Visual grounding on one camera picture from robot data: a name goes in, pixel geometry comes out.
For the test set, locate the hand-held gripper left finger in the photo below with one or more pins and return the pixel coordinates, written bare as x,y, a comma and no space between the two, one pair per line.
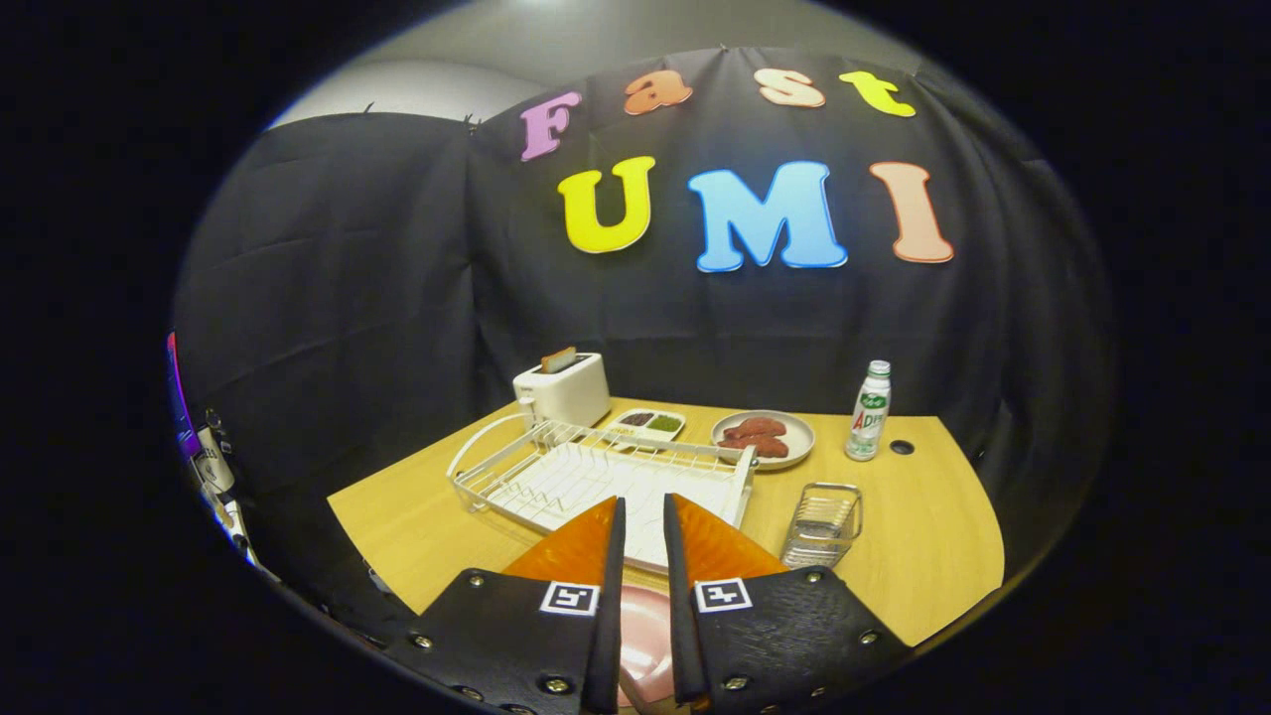
608,636

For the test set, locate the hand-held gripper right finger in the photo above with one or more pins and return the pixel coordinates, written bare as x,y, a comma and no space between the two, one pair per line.
685,636

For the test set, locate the pink plate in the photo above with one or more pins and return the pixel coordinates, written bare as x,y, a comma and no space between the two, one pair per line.
645,636

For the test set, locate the beige round plate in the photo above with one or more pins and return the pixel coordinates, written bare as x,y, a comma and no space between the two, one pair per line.
800,437

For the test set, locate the white ribbed drain tray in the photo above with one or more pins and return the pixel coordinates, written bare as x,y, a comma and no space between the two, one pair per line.
576,487

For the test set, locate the white divided tray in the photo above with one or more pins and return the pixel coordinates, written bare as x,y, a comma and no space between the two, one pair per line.
655,442

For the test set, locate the red meat slice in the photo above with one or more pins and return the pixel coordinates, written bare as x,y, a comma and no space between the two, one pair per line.
761,427
755,445

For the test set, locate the green beans heap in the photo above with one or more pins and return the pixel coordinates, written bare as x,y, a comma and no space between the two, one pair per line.
665,423

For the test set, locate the dark brown beans heap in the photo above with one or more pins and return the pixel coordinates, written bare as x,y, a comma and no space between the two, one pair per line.
635,419

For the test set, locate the white toaster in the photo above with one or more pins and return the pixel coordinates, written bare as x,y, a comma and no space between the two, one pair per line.
566,392

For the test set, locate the toast slice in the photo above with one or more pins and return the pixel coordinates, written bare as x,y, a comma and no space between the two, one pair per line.
559,360

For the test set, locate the white green label drink bottle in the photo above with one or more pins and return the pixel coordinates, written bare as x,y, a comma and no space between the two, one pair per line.
869,417

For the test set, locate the black backdrop cloth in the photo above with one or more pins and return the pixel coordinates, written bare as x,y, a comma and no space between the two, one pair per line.
348,298

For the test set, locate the white grey equipment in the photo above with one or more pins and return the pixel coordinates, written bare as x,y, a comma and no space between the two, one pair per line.
213,472

